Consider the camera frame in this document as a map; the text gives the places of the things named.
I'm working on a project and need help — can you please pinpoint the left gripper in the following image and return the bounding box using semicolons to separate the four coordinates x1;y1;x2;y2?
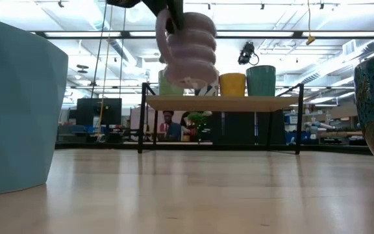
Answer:
106;0;185;34

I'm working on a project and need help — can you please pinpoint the pink ribbed mug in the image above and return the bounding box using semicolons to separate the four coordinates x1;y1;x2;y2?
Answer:
155;8;219;90

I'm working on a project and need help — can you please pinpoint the teal green mug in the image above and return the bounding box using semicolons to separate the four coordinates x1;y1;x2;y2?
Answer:
245;65;277;98

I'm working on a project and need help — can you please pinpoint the light blue faceted mug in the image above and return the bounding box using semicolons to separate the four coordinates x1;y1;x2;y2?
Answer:
0;16;69;198

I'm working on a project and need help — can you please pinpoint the yellow mug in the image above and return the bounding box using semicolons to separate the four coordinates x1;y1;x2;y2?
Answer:
219;72;247;98

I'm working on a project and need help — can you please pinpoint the green potted plant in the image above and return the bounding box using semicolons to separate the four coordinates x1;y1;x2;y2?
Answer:
186;110;213;143

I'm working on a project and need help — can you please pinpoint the person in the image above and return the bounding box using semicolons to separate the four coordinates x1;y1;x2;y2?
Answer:
158;110;183;142

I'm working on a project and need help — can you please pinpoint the black monitor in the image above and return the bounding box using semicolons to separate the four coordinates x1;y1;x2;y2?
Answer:
76;97;122;127

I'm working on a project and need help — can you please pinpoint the blue storage bin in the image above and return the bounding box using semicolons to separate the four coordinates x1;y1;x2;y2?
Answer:
284;114;300;125

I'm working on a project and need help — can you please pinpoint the wooden background workbench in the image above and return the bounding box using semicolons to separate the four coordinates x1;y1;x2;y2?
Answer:
315;129;365;146

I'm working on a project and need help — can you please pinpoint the thin dark hanging cable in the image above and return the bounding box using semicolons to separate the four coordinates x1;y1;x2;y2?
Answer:
118;8;127;98

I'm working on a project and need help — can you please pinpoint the black hanging camera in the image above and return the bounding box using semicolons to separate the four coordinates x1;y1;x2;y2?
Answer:
238;41;260;66

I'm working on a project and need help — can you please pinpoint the wooden shelf black frame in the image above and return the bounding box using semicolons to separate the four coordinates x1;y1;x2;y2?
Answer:
137;82;305;155

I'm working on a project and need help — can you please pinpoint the black overhead frame bar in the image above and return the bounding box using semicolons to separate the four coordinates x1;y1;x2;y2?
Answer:
27;30;374;40

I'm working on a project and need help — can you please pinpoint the yellow hanging cord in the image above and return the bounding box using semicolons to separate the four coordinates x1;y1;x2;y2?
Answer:
305;0;316;46

